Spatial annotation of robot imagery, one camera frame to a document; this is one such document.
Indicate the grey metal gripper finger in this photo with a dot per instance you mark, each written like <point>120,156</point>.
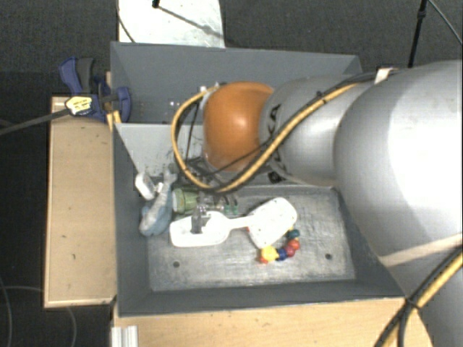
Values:
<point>206,219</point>
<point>196,223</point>

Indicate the green plastic cup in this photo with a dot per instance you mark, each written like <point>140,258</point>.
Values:
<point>183,201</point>

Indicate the blue-grey toy animal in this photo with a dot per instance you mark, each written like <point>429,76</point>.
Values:
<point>159,212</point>

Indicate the white plastic spatula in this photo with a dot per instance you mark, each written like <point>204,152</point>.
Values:
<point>267,219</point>

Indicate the small white plastic piece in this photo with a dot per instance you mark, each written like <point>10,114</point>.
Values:
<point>145,186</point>

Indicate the grey metal bin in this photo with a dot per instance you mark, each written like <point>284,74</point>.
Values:
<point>253,266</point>

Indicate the pale wood board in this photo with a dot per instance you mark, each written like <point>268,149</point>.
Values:
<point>81,208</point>

